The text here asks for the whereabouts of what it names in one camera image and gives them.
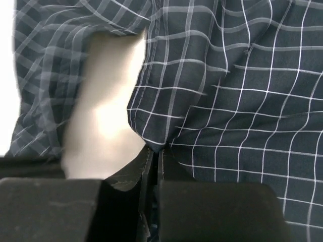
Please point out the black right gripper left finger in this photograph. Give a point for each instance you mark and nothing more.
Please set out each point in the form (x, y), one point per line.
(39, 204)

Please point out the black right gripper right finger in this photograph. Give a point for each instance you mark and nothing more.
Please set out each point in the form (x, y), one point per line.
(189, 210)

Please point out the cream white pillow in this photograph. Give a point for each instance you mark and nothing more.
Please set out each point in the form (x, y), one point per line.
(98, 140)

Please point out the dark plaid pillowcase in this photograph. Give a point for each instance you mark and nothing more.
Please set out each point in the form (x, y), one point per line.
(234, 86)

